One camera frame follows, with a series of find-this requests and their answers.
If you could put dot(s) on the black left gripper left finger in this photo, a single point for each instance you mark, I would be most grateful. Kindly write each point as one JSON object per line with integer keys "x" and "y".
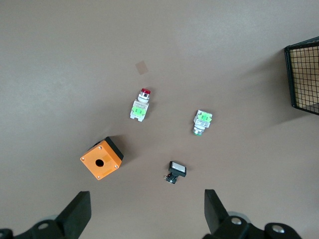
{"x": 74, "y": 216}

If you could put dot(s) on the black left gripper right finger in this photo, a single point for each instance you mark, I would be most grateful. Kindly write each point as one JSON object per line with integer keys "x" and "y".
{"x": 215, "y": 214}

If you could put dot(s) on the red push button switch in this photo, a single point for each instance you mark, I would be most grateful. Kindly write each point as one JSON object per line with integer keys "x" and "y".
{"x": 139, "y": 109}

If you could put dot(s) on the white rectangular push button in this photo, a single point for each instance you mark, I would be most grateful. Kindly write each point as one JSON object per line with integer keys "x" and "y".
{"x": 177, "y": 168}

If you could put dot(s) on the brown tape patch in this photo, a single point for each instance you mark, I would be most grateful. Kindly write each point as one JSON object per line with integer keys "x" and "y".
{"x": 142, "y": 67}

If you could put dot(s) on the light wooden board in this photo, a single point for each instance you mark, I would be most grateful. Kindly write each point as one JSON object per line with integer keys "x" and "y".
{"x": 304, "y": 74}

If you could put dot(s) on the orange button enclosure box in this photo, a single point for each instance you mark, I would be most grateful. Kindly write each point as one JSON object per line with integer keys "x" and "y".
{"x": 92, "y": 159}

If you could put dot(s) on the green push button switch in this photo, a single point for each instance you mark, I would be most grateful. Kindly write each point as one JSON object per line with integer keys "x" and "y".
{"x": 203, "y": 122}

